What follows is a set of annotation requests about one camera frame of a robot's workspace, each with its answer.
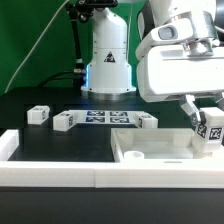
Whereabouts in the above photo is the black cable bundle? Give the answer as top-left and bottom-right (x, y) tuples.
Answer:
(37, 2), (88, 89)

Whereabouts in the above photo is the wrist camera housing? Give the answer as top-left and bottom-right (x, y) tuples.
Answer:
(136, 11), (217, 60)

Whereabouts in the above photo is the white square tabletop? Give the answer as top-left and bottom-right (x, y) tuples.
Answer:
(111, 128), (224, 162)

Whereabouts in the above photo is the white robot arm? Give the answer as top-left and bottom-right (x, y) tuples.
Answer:
(81, 0), (224, 126)

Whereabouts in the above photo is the white cable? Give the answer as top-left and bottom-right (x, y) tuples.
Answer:
(4, 0), (72, 95)

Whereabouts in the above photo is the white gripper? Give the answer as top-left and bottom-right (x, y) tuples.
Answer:
(137, 45), (224, 126)

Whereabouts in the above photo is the white fiducial marker sheet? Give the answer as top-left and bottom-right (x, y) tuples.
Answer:
(74, 110), (138, 125)

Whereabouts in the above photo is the white U-shaped fence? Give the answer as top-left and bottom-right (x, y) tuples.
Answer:
(0, 130), (224, 189)

